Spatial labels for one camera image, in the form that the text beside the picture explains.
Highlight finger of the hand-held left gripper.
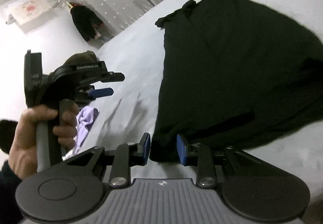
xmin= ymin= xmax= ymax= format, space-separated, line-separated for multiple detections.
xmin=94 ymin=71 xmax=126 ymax=83
xmin=78 ymin=87 xmax=114 ymax=100

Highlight dark brown plush garment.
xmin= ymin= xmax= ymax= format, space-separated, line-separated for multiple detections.
xmin=62 ymin=51 xmax=99 ymax=67

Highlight black trousers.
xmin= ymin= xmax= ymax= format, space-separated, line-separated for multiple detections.
xmin=149 ymin=0 xmax=323 ymax=163

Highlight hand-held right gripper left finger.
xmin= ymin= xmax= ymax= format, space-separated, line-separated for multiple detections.
xmin=67 ymin=133 xmax=151 ymax=187

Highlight person's left forearm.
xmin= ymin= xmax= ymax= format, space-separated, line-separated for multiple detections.
xmin=0 ymin=119 xmax=23 ymax=224

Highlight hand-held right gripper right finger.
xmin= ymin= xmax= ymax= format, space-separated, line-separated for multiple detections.
xmin=177 ymin=134 xmax=255 ymax=188

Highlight covered wall air conditioner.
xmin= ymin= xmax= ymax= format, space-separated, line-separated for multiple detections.
xmin=2 ymin=0 xmax=55 ymax=34

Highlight hanging dark jacket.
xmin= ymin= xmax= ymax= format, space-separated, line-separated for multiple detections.
xmin=68 ymin=2 xmax=104 ymax=42

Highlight lavender cloth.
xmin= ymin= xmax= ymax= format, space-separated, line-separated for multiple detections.
xmin=62 ymin=106 xmax=99 ymax=161

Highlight person's left hand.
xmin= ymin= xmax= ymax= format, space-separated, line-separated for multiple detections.
xmin=9 ymin=104 xmax=79 ymax=179

